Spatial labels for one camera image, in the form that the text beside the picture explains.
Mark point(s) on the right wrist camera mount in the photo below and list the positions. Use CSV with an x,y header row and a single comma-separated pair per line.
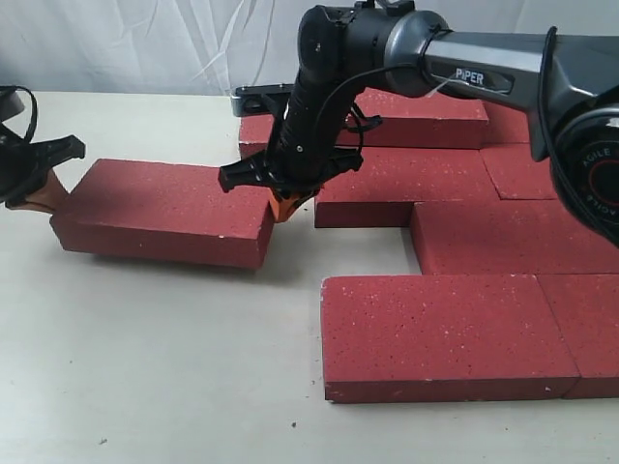
x,y
270,99

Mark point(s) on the white fabric backdrop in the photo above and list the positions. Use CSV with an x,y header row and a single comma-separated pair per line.
x,y
213,47

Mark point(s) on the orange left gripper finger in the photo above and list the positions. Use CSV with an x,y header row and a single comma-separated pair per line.
x,y
46,199

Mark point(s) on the red brick right row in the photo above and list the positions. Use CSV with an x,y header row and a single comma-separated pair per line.
x,y
515,175

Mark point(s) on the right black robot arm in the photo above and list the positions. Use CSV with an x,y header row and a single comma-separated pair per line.
x,y
565,85

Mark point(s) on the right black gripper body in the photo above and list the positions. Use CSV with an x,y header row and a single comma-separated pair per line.
x,y
302,152

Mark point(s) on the red brick row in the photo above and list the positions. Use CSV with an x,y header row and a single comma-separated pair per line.
x,y
533,237
515,175

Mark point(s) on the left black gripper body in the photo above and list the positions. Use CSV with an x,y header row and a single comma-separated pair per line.
x,y
24,165

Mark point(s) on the red brick with white specks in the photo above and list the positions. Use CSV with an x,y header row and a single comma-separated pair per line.
x,y
391,180

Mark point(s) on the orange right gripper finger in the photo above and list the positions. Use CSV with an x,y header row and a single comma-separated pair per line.
x,y
284,203

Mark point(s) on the red brick middle row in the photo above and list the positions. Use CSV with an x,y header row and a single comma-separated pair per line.
x,y
533,237

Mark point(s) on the red brick under back stack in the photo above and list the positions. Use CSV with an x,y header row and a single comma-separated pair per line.
x,y
254,134

